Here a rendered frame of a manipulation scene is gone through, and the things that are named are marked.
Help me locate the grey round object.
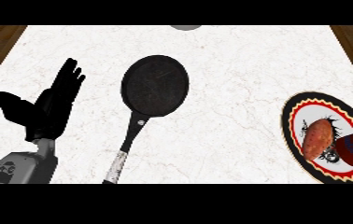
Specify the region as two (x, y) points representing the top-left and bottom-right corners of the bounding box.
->
(170, 25), (202, 32)

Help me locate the black red white patterned plate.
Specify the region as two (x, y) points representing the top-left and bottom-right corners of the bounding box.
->
(280, 91), (353, 185)

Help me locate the brown sweet potato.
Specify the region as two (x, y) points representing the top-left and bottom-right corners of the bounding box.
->
(301, 119), (335, 161)

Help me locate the black frying pan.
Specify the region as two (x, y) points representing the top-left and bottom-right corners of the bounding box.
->
(100, 54), (190, 185)

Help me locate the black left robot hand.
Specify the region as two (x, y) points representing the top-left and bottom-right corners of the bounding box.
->
(0, 57), (87, 143)

